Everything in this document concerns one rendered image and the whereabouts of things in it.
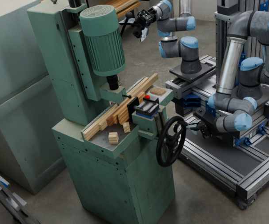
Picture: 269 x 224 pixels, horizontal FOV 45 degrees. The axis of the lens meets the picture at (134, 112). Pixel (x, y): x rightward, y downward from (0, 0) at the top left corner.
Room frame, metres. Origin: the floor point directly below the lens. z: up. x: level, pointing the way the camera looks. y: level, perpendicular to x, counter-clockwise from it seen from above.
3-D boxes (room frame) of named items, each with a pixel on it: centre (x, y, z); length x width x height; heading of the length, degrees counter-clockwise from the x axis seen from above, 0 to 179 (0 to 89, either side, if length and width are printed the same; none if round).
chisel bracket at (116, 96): (1.53, 0.10, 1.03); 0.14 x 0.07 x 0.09; 48
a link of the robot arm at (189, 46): (2.00, -0.45, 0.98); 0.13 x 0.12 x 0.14; 74
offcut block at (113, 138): (1.28, 0.13, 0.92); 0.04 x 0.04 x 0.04; 78
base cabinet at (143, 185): (1.60, 0.17, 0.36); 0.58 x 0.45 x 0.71; 48
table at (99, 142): (1.47, -0.01, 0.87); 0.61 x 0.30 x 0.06; 138
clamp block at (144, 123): (1.41, -0.08, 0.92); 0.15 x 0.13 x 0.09; 138
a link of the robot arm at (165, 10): (1.78, -0.26, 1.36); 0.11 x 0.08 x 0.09; 138
